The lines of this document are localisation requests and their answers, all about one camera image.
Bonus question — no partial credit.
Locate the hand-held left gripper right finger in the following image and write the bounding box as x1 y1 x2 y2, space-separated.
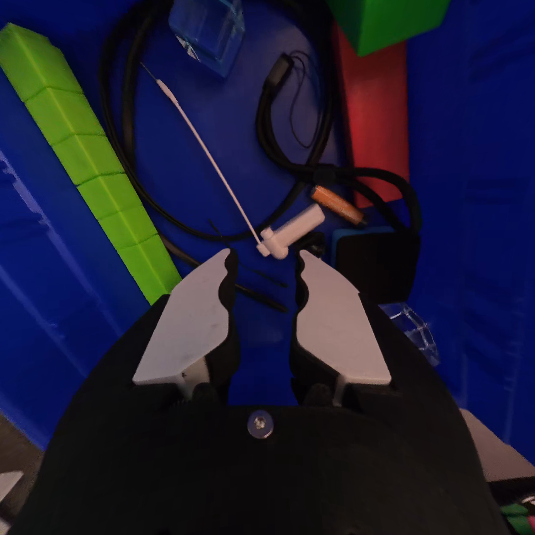
290 249 393 407

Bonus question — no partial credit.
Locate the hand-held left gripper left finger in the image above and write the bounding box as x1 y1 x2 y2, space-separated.
132 248 242 405

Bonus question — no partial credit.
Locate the white plastic stick tool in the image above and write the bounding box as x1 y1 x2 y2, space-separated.
139 62 327 261

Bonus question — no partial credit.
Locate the blue plastic bin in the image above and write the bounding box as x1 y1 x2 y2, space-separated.
0 0 535 452

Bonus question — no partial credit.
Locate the clear faceted ball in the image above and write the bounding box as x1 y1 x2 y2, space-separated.
378 302 440 368

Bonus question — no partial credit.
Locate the black block blue edge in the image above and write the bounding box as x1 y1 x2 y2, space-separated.
331 228 422 305

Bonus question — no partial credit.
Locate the orange tube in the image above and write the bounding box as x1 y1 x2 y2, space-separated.
310 185 368 228

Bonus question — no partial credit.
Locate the lime green segmented bar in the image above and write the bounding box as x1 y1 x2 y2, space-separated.
0 23 183 307

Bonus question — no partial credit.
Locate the red block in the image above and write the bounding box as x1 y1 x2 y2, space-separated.
334 23 411 210

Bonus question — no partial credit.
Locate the clear plastic cube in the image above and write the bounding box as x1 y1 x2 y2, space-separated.
168 0 246 79

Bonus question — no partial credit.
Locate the green block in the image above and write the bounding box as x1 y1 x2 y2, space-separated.
326 0 453 58

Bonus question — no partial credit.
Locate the black strap with plug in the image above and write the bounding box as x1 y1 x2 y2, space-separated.
255 52 422 235

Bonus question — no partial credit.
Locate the long black cable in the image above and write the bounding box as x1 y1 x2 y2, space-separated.
98 0 308 313

